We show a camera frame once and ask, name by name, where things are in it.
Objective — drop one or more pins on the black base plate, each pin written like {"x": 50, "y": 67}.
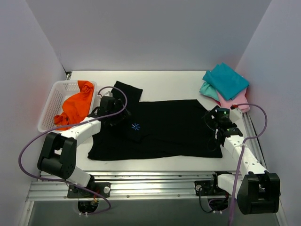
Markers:
{"x": 207, "y": 187}
{"x": 102, "y": 188}

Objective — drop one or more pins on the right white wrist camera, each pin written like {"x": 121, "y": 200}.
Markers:
{"x": 235, "y": 113}

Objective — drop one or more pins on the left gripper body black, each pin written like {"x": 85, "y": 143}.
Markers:
{"x": 120, "y": 109}

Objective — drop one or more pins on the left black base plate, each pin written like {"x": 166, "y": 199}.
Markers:
{"x": 102, "y": 188}

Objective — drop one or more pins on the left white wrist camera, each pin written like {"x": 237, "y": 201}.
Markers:
{"x": 106, "y": 94}

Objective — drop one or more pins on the mint green folded t shirt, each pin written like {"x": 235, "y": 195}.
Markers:
{"x": 209, "y": 91}

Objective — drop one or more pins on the orange t shirt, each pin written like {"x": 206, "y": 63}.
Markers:
{"x": 76, "y": 107}

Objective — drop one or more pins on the white plastic basket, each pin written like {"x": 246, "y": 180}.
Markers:
{"x": 61, "y": 90}

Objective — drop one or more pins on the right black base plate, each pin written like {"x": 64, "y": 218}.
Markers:
{"x": 207, "y": 187}

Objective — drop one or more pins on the black t shirt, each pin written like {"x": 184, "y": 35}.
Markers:
{"x": 155, "y": 130}

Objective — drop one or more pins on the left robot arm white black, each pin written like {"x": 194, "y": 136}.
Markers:
{"x": 59, "y": 151}

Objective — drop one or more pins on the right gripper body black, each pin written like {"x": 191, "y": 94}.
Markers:
{"x": 212, "y": 117}

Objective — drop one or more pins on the teal folded t shirt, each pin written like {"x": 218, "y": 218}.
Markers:
{"x": 226, "y": 81}

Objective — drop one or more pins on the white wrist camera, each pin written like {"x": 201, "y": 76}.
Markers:
{"x": 235, "y": 113}
{"x": 106, "y": 94}

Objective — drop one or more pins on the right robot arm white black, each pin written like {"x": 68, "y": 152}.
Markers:
{"x": 255, "y": 190}

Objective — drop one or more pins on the aluminium rail frame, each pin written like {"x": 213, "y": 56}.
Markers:
{"x": 172, "y": 177}

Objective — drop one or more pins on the pink folded t shirt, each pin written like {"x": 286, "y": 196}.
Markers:
{"x": 239, "y": 99}

